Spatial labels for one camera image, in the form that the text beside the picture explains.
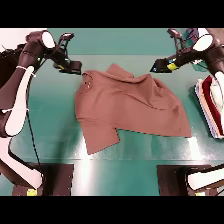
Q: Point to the stack of folded clothes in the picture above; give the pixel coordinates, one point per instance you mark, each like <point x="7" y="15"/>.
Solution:
<point x="208" y="121"/>

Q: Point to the dark red garment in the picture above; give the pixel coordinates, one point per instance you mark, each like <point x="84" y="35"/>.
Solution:
<point x="209" y="91"/>

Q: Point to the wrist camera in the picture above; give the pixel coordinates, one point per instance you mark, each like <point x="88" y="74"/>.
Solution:
<point x="174" y="33"/>
<point x="66" y="36"/>

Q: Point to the brown shirt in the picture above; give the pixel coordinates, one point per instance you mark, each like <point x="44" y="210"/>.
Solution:
<point x="126" y="103"/>

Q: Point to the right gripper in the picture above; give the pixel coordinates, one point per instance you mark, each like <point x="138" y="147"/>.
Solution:
<point x="165" y="64"/>

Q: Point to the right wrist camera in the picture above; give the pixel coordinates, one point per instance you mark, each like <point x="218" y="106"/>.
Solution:
<point x="174" y="33"/>

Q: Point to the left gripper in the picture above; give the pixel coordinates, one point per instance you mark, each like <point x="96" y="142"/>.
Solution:
<point x="70" y="66"/>

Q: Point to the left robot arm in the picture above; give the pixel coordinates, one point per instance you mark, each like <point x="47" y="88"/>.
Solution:
<point x="19" y="96"/>

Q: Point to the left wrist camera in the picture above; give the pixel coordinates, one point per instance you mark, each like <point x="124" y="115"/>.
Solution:
<point x="66" y="36"/>

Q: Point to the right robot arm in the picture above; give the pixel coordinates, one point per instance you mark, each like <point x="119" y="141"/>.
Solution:
<point x="216" y="55"/>

